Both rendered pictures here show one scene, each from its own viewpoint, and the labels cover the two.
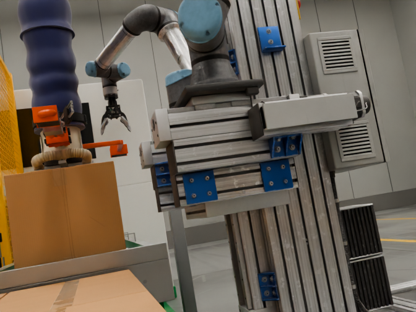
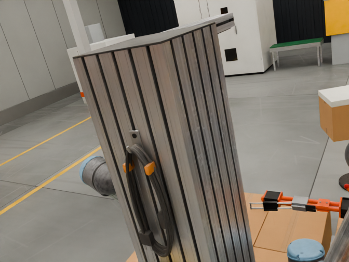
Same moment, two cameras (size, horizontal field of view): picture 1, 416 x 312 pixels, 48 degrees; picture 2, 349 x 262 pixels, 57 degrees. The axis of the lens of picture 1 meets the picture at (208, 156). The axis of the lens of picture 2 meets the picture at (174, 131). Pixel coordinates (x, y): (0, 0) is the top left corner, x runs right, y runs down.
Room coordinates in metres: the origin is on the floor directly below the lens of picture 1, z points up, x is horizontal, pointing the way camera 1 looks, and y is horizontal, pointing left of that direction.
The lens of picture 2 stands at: (2.26, -0.74, 2.08)
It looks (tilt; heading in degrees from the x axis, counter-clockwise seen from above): 20 degrees down; 139
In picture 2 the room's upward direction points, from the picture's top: 13 degrees counter-clockwise
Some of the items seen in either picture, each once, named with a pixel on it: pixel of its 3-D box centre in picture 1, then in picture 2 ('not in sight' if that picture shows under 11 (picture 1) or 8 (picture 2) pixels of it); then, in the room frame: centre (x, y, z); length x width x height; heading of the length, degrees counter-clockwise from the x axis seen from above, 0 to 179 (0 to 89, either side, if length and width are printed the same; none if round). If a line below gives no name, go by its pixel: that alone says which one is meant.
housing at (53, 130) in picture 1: (52, 127); (300, 203); (1.60, 0.52, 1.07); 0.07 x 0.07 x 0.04; 14
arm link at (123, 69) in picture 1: (116, 71); not in sight; (2.31, 0.39, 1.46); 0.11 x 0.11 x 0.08; 47
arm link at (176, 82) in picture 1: (181, 86); (307, 262); (1.85, 0.06, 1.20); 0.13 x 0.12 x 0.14; 137
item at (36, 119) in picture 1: (46, 116); (272, 198); (1.47, 0.49, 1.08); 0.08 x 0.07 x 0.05; 14
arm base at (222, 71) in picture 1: (212, 77); not in sight; (1.36, -0.05, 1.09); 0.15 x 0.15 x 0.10
